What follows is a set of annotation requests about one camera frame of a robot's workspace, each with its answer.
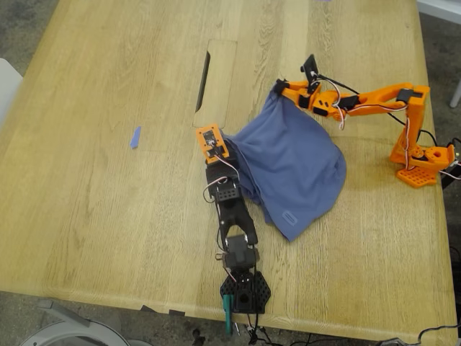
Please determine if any teal table clamp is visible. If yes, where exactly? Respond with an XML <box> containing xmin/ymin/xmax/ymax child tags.
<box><xmin>222</xmin><ymin>293</ymin><xmax>235</xmax><ymax>334</ymax></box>

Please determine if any white side table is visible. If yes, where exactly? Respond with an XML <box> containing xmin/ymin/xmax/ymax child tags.
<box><xmin>416</xmin><ymin>0</ymin><xmax>461</xmax><ymax>109</ymax></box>

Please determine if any black power cable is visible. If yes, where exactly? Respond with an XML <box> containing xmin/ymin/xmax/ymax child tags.
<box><xmin>374</xmin><ymin>324</ymin><xmax>461</xmax><ymax>346</ymax></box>
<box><xmin>246</xmin><ymin>313</ymin><xmax>314</xmax><ymax>346</ymax></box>

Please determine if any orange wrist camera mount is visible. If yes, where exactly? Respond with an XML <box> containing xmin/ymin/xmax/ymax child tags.
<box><xmin>195</xmin><ymin>123</ymin><xmax>231</xmax><ymax>161</ymax></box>

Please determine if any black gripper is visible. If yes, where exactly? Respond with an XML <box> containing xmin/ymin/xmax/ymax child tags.
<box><xmin>205</xmin><ymin>142</ymin><xmax>241</xmax><ymax>183</ymax></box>

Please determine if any wooden table cable hatch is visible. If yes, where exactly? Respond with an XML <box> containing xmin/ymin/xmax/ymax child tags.
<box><xmin>193</xmin><ymin>39</ymin><xmax>238</xmax><ymax>129</ymax></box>

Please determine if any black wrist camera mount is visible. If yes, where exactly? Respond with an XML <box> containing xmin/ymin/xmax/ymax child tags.
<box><xmin>300</xmin><ymin>53</ymin><xmax>322</xmax><ymax>95</ymax></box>

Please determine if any blue T-shirt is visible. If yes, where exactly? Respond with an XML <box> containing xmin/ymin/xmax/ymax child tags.
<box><xmin>223</xmin><ymin>88</ymin><xmax>347</xmax><ymax>243</ymax></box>

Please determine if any white chair seat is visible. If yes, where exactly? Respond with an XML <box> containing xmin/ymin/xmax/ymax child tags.
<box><xmin>0</xmin><ymin>57</ymin><xmax>24</xmax><ymax>127</ymax></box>

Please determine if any white swivel chair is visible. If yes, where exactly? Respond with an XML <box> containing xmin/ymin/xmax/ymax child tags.
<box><xmin>19</xmin><ymin>298</ymin><xmax>152</xmax><ymax>346</ymax></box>

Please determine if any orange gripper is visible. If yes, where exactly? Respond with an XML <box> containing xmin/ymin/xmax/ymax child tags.
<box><xmin>275</xmin><ymin>79</ymin><xmax>349</xmax><ymax>122</ymax></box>

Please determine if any blue painter tape strip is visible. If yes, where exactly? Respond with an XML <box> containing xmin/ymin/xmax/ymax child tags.
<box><xmin>129</xmin><ymin>125</ymin><xmax>142</xmax><ymax>150</ymax></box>

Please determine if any white servo cable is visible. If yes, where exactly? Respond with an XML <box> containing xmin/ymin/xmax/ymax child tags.
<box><xmin>202</xmin><ymin>142</ymin><xmax>239</xmax><ymax>203</ymax></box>
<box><xmin>311</xmin><ymin>71</ymin><xmax>413</xmax><ymax>172</ymax></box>

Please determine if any black table clamp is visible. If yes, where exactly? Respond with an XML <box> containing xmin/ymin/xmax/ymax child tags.
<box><xmin>441</xmin><ymin>158</ymin><xmax>461</xmax><ymax>190</ymax></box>

